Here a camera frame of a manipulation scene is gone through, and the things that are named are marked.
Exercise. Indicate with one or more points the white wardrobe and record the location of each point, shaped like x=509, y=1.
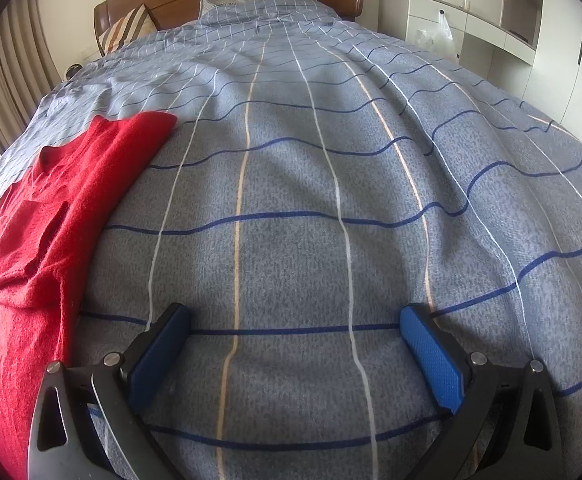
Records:
x=561, y=35

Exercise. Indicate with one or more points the grey plaid blanket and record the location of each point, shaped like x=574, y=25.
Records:
x=321, y=160

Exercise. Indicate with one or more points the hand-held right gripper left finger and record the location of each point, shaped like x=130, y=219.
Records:
x=158, y=355

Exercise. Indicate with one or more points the red knit sweater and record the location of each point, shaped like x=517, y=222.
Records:
x=71, y=200

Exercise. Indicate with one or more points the white sideboard cabinet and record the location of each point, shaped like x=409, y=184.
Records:
x=481, y=40

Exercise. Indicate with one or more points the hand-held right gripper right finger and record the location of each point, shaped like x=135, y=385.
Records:
x=433, y=355

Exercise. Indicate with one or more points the striped pillow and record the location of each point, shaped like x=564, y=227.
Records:
x=126, y=27

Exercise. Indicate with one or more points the clear plastic bag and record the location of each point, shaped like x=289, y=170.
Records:
x=438, y=37

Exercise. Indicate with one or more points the beige curtain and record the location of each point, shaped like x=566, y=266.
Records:
x=1, y=90

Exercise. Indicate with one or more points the grey pillow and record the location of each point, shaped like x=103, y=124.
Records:
x=221, y=2

